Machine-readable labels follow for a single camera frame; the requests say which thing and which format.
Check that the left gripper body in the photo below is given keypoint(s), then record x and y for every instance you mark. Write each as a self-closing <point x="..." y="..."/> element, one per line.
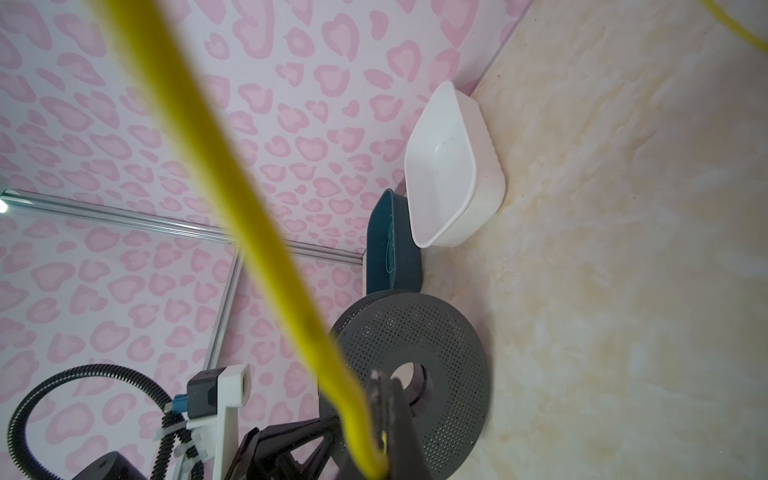
<point x="268" y="453"/>

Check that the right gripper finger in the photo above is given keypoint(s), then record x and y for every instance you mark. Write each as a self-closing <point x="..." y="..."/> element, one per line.
<point x="395" y="428"/>

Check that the dark grey cable spool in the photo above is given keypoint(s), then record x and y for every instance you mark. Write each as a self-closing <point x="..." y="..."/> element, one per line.
<point x="450" y="393"/>

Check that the white plastic tray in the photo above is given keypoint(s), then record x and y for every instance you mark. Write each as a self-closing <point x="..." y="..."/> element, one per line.
<point x="454" y="179"/>

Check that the dark teal plastic bin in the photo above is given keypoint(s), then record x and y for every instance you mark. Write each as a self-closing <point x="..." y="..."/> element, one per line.
<point x="393" y="260"/>

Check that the diagonal aluminium frame strut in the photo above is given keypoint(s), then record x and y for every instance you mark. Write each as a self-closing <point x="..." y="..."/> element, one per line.
<point x="223" y="314"/>

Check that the left aluminium frame strut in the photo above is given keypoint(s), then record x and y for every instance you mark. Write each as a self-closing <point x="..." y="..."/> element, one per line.
<point x="136" y="220"/>

